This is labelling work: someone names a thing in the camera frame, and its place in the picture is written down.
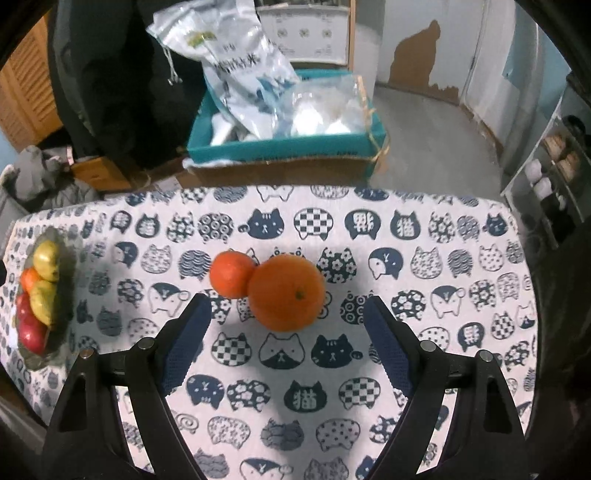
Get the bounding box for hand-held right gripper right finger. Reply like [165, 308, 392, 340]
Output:
[362, 295, 532, 480]

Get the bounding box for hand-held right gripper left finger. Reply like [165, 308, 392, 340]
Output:
[44, 295, 213, 480]

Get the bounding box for large orange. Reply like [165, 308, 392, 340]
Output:
[248, 256, 326, 333]

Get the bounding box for clear glass bowl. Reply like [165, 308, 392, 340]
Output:
[9, 228, 84, 370]

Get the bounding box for yellow pear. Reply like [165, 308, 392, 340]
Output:
[33, 240, 62, 283]
[28, 279, 58, 324]

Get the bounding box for large red apple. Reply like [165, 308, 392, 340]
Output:
[18, 318, 49, 356]

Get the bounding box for small red apple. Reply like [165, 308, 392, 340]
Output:
[16, 293, 38, 324]

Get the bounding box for cat print tablecloth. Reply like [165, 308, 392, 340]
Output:
[2, 185, 539, 480]

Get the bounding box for wooden cabinet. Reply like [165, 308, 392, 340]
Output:
[71, 157, 134, 192]

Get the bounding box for white shoe rack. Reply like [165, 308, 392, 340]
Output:
[501, 113, 591, 247]

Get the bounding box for teal cardboard box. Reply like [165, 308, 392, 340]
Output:
[187, 69, 391, 188]

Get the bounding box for grey clothing pile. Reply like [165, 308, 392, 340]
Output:
[0, 145, 105, 217]

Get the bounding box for clear plastic bag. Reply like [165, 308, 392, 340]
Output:
[272, 76, 375, 137]

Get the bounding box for brown shoes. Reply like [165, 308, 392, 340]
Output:
[545, 131, 580, 174]

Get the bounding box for dark hanging coats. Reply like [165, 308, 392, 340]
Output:
[46, 0, 213, 169]

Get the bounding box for white printed plastic bag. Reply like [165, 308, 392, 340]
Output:
[147, 0, 301, 139]

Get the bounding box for louvered wooden door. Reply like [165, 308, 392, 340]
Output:
[0, 14, 65, 153]

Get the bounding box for white printed box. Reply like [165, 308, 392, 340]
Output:
[254, 0, 356, 70]

